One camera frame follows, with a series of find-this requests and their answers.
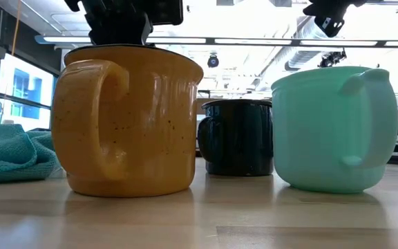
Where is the yellow speckled ceramic mug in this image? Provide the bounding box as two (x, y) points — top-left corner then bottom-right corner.
(50, 44), (205, 198)

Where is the mint green mug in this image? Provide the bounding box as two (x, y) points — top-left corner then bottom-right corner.
(270, 66), (398, 194)

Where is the black glossy mug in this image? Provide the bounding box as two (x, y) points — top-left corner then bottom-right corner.
(197, 98), (275, 176)

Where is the black ceiling-mounted device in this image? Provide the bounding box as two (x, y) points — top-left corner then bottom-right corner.
(318, 50), (348, 68)

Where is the long ceiling light bar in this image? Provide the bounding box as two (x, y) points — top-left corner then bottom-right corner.
(35, 34), (398, 48)

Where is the teal microfibre cloth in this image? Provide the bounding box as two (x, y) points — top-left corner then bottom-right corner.
(0, 123), (61, 185)

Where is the silver ventilation duct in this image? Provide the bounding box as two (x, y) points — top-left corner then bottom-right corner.
(284, 17), (345, 72)

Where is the black dome ceiling camera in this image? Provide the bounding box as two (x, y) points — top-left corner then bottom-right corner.
(207, 53), (220, 69)

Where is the orange hanging rope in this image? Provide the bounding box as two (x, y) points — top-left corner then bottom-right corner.
(10, 0), (23, 57)

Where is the dark window frame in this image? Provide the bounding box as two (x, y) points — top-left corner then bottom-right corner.
(0, 34), (60, 131)

